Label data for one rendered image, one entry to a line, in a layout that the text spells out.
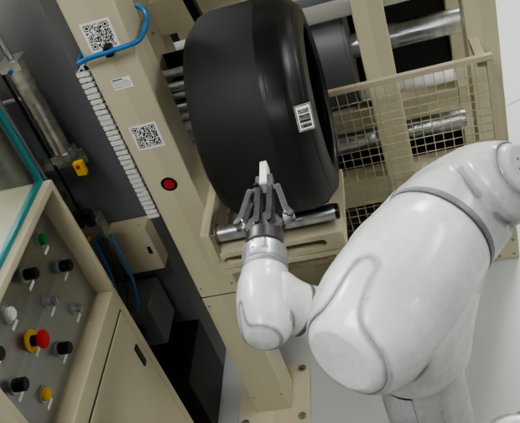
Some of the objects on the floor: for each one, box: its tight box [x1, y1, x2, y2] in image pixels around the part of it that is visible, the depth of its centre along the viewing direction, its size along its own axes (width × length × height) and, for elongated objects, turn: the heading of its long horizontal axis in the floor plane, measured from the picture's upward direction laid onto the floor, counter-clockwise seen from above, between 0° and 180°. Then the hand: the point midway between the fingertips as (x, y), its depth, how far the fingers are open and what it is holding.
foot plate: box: [238, 362, 311, 423], centre depth 259 cm, size 27×27×2 cm
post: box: [56, 0, 292, 412], centre depth 186 cm, size 13×13×250 cm
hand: (264, 176), depth 152 cm, fingers closed
